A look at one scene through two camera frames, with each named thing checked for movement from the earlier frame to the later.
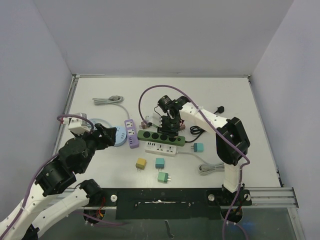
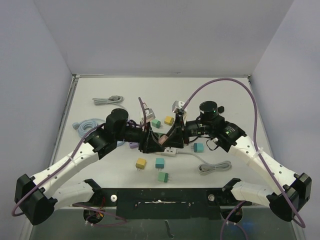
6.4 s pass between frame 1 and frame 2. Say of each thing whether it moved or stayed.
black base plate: stayed
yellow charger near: stayed
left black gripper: moved
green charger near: stayed
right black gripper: moved
